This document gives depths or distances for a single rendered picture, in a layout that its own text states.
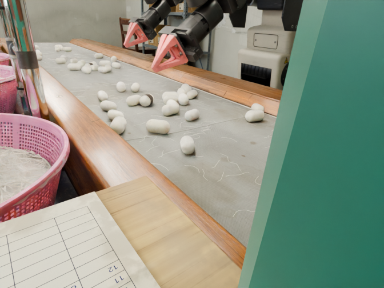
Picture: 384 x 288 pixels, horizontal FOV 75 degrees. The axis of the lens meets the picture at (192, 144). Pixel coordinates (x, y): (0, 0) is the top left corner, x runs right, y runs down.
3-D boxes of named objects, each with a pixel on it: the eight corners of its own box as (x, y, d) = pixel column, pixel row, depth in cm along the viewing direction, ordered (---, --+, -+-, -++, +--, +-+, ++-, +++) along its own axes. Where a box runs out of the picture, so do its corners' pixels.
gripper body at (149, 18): (142, 22, 80) (157, 6, 81) (128, 20, 87) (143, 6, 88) (154, 38, 85) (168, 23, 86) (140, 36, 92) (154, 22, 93)
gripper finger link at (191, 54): (155, 61, 49) (187, 29, 50) (139, 55, 54) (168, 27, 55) (173, 86, 54) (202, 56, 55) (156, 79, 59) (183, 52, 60)
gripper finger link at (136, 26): (121, 38, 81) (140, 18, 82) (112, 36, 86) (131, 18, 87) (134, 55, 86) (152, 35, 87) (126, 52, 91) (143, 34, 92)
